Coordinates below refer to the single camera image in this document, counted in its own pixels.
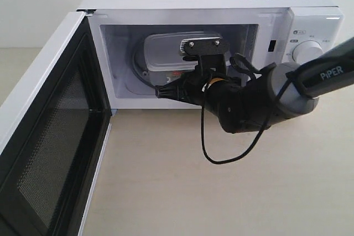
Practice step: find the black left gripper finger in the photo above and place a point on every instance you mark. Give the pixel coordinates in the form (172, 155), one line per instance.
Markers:
(170, 90)

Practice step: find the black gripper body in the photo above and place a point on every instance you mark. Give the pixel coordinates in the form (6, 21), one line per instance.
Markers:
(191, 85)

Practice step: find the white plastic lidded container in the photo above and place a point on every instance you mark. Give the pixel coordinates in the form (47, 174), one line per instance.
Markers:
(163, 58)

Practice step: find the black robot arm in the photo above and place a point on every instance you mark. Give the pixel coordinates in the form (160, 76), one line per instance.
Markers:
(246, 99)

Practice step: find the white microwave oven body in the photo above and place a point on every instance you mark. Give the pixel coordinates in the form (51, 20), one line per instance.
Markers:
(270, 30)

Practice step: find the glass turntable plate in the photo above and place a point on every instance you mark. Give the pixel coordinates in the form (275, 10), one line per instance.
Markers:
(140, 32)

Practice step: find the upper white power knob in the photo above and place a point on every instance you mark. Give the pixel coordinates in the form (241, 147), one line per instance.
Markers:
(307, 51)

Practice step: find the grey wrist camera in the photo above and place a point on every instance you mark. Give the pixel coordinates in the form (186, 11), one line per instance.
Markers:
(191, 49)

